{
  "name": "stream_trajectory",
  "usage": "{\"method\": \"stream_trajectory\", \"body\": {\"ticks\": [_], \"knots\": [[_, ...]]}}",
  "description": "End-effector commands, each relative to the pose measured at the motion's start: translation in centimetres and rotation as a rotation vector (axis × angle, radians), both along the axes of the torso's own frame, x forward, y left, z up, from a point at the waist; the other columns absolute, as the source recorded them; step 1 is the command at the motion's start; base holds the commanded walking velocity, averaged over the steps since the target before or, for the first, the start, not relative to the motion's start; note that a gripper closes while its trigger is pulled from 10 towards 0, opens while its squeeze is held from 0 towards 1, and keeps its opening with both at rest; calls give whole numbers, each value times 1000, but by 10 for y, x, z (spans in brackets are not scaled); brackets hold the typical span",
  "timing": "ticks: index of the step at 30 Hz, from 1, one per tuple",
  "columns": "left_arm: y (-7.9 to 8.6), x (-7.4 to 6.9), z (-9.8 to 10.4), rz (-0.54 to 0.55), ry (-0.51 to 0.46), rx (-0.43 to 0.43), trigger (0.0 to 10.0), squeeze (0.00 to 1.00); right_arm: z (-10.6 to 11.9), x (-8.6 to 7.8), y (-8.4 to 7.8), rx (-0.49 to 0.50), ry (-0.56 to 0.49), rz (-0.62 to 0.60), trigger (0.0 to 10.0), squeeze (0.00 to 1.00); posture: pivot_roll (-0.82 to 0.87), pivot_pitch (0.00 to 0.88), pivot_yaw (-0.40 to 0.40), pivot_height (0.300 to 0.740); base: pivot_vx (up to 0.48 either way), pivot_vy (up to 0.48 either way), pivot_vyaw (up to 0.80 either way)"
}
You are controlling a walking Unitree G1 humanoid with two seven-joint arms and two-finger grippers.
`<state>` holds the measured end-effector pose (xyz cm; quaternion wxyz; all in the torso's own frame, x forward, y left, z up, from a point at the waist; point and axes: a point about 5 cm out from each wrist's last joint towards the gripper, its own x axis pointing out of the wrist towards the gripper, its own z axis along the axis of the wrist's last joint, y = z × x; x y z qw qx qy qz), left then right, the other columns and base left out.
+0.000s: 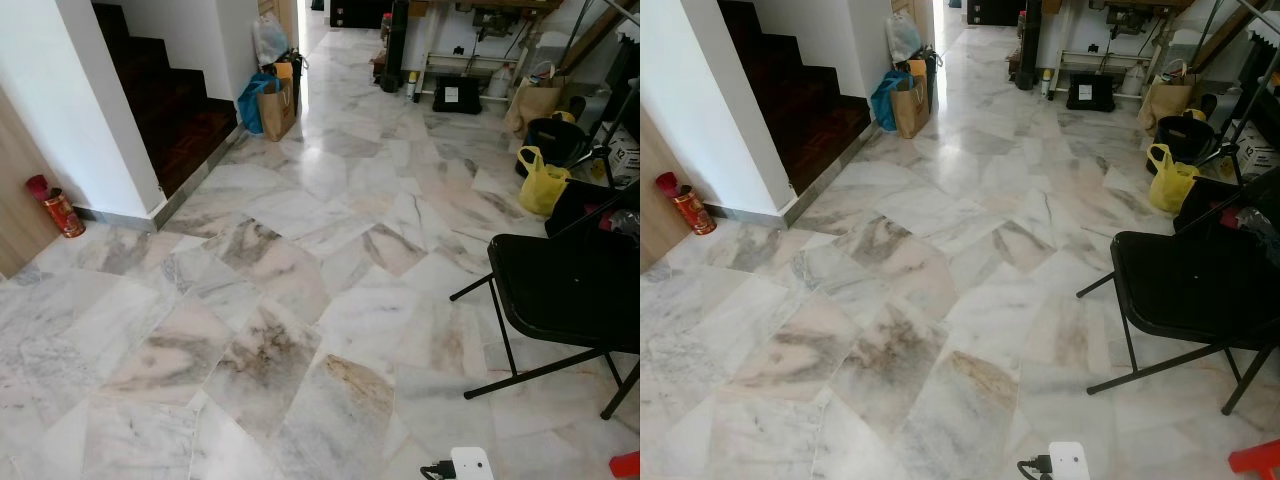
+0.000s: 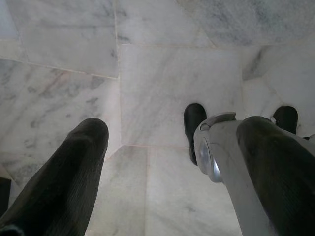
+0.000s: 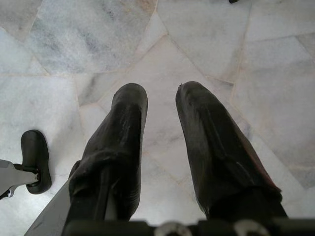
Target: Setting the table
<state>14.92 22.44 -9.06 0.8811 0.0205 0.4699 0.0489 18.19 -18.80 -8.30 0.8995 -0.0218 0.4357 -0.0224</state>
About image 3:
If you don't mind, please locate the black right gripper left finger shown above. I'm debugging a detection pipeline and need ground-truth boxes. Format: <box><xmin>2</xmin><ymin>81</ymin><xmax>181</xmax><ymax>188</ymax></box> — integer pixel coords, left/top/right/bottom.
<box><xmin>63</xmin><ymin>83</ymin><xmax>149</xmax><ymax>229</ymax></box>

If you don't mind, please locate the silver robot right leg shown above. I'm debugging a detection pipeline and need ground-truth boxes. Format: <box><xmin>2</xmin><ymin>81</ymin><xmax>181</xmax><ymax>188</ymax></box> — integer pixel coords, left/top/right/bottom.
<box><xmin>0</xmin><ymin>159</ymin><xmax>41</xmax><ymax>200</ymax></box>

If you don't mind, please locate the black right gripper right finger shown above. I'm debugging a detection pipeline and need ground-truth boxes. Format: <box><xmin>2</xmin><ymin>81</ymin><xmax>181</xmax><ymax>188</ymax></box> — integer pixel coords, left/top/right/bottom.
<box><xmin>175</xmin><ymin>81</ymin><xmax>288</xmax><ymax>221</ymax></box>

